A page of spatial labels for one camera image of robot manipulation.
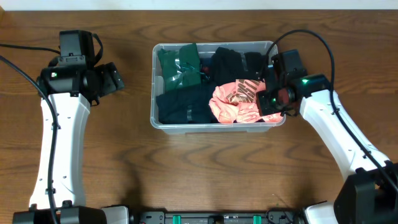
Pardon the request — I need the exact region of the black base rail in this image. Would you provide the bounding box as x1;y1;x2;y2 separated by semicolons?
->
12;205;307;224

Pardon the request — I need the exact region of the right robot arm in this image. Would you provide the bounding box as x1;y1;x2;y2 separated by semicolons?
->
256;50;397;223

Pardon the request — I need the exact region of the red navy plaid garment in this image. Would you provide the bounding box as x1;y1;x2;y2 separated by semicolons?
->
200;58;212;76

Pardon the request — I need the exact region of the dark navy garment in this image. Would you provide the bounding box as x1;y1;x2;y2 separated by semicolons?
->
156;82;218;124

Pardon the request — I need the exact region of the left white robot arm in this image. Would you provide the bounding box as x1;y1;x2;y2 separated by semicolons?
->
13;30;129;224

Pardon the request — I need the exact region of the pink garment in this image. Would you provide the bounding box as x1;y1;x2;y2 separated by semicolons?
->
209;79;282;124

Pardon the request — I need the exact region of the clear plastic storage bin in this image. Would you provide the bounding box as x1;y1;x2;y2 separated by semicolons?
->
150;40;286;134

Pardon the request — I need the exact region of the black garment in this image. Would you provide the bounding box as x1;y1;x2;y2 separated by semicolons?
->
208;47;264;86

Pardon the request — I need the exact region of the dark green garment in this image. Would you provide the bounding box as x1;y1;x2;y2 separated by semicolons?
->
157;43;208;92

